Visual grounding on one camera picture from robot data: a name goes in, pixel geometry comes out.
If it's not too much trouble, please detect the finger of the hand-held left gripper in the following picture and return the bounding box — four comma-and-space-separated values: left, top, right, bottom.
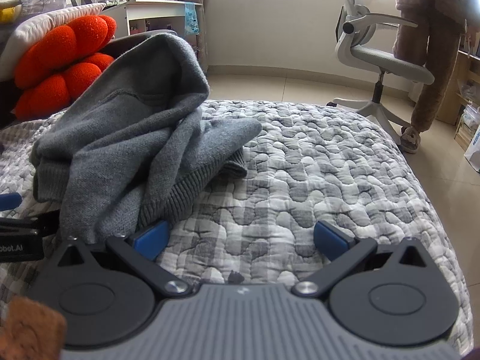
0, 192, 22, 211

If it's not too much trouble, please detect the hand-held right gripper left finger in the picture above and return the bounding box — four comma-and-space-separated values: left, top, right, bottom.
56, 220, 192, 297

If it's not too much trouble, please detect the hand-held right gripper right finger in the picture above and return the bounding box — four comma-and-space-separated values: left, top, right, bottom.
292, 220, 433, 297

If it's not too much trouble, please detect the grey knit sweater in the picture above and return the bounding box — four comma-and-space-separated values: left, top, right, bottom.
30, 33, 263, 246

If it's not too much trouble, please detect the grey checkered quilted blanket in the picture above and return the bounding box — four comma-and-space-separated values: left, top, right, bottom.
0, 99, 473, 346

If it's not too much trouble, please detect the brown fuzzy sleeve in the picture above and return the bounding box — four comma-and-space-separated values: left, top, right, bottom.
0, 296, 68, 360

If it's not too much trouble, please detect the red flower-shaped cushion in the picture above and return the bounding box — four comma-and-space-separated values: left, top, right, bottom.
13, 15, 118, 119

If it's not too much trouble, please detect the white paper shopping bag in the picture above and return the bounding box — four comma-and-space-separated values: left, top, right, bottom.
463, 120, 480, 173

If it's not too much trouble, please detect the white pillow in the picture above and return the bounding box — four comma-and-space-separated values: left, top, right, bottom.
0, 2, 107, 79

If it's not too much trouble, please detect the white grey office chair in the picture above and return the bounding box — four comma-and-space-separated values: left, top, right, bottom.
328, 0, 436, 128

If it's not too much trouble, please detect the wooden shelf desk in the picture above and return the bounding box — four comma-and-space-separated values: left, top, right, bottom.
448, 26, 480, 141

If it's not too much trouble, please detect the blue plastic bag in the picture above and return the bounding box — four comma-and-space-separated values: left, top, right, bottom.
184, 3, 199, 37

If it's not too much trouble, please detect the white desk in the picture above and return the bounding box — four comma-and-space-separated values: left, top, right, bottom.
97, 0, 205, 46

